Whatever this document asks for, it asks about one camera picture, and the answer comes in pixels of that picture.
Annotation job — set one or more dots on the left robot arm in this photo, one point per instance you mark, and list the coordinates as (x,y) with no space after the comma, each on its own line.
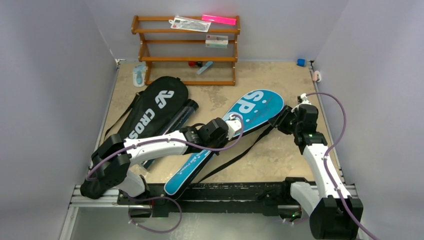
(146,149)

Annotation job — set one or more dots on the small blue cube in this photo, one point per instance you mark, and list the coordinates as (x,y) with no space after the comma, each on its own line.
(301,62)

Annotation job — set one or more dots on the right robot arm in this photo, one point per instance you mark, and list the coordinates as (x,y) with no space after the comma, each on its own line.
(330,207)

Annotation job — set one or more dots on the light blue packaged item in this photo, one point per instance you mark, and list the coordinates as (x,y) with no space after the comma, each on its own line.
(138,75)

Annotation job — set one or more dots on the white blister package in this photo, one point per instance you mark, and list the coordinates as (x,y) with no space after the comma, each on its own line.
(189,24)

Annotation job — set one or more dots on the white green box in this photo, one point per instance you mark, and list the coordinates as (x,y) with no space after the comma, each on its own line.
(216,41)

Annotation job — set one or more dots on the light blue strip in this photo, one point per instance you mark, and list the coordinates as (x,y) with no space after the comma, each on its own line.
(203,66)

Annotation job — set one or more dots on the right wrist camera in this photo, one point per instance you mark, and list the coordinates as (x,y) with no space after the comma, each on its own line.
(302,100)

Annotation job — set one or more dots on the black shuttlecock tube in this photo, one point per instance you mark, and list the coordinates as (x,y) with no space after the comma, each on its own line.
(179,119)

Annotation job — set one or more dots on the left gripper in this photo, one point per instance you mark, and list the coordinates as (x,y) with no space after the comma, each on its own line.
(224,138)

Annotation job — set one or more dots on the pink bar on shelf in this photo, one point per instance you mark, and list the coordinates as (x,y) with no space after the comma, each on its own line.
(219,19)

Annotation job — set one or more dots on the wooden shelf rack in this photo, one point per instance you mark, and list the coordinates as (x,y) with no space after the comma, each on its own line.
(160,43)

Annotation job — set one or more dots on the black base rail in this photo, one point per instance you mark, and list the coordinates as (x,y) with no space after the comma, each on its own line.
(265,198)

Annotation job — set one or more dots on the black Crossway racket bag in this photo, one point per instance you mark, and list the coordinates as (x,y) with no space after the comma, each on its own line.
(113,172)

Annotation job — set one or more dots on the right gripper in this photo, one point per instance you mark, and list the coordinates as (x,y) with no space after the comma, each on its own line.
(281,118)

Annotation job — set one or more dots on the red black small object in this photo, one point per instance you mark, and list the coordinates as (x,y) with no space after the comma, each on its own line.
(195,64)

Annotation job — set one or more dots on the small pink white object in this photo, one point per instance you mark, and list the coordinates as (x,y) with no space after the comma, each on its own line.
(316,76)

